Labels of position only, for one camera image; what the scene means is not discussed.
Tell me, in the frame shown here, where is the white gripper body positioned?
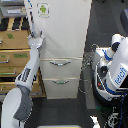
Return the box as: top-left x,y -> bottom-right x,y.
28,36 -> 44,49

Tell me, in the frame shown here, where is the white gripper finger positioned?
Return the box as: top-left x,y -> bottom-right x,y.
39,30 -> 45,38
31,31 -> 36,38

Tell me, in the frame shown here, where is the white fridge door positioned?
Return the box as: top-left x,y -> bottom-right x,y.
24,0 -> 92,59

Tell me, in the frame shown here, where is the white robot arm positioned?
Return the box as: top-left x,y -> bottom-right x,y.
1,32 -> 44,128

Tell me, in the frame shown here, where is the middle fridge drawer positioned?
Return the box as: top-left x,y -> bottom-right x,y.
40,59 -> 82,79

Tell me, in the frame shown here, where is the fridge drawer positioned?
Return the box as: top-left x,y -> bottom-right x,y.
40,59 -> 82,79
43,79 -> 79,99

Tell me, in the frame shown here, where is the bottom fridge drawer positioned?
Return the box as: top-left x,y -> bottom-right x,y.
43,79 -> 79,99

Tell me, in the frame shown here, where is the wooden drawer cabinet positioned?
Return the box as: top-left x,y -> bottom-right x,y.
0,16 -> 46,99

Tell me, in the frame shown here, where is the green android sticker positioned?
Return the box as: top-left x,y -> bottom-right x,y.
37,3 -> 49,17

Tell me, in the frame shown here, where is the white refrigerator body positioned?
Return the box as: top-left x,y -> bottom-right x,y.
24,0 -> 92,99

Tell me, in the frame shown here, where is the grey device on cabinet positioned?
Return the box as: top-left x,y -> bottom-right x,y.
0,6 -> 26,18

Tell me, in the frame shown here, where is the white blue robot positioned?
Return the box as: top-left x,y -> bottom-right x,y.
92,34 -> 128,106

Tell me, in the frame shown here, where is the coiled cable on floor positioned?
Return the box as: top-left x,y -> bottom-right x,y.
78,43 -> 100,94

